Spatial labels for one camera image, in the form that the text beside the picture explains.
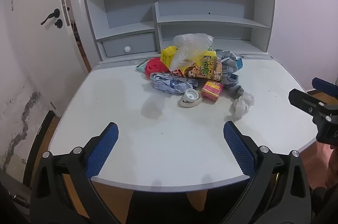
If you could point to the monkey print snack packet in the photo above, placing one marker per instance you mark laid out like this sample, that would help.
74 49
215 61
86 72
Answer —
203 68

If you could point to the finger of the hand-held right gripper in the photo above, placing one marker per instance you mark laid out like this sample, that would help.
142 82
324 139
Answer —
303 100
327 87

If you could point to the yellow carton box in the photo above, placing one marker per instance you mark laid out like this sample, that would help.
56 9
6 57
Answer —
169 56

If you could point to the grey drawer white knob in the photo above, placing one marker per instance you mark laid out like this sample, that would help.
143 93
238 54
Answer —
142 44

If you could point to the crumpled blue white carton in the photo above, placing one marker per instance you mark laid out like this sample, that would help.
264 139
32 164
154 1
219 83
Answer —
229 62

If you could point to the black door lock knob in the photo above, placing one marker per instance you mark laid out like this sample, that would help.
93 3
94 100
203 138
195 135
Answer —
58 23

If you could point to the pink yellow small box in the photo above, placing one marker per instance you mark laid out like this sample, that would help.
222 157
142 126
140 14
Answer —
211 89

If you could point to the crumpled white tissue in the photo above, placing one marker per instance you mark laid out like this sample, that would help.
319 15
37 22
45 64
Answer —
243 105

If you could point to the person's right hand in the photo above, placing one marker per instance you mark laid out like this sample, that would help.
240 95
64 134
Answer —
332 166

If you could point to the grey sock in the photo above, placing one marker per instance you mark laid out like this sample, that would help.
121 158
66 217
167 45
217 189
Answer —
236 90

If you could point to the grey desk shelf unit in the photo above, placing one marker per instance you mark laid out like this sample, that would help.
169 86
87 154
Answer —
126 12

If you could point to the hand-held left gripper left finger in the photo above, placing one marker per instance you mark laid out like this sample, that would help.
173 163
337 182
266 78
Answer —
103 150

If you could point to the red plastic lid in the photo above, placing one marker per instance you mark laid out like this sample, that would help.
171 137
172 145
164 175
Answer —
154 66

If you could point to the crumpled blue paper wrapper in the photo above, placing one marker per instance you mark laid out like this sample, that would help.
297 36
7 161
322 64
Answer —
169 84

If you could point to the white bottle cap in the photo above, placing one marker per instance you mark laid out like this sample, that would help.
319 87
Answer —
190 95

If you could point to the white tube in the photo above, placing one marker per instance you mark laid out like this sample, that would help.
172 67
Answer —
141 66

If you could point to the clear plastic bag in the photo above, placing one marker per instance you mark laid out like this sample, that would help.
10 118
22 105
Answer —
190 41

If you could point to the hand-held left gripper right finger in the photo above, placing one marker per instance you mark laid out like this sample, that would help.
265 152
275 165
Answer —
239 150

